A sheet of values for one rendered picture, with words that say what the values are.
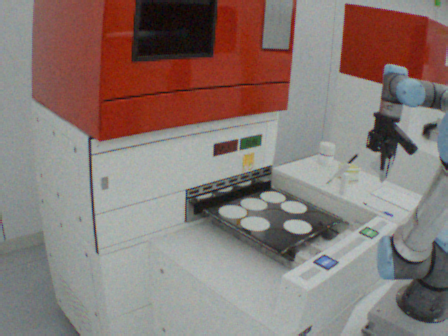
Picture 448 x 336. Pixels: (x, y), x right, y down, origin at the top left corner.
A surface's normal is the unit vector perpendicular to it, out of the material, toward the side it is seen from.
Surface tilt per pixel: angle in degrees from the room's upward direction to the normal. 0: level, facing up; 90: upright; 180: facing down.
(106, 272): 90
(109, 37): 90
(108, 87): 90
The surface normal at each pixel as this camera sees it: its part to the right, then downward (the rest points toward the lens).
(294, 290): -0.74, 0.19
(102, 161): 0.67, 0.32
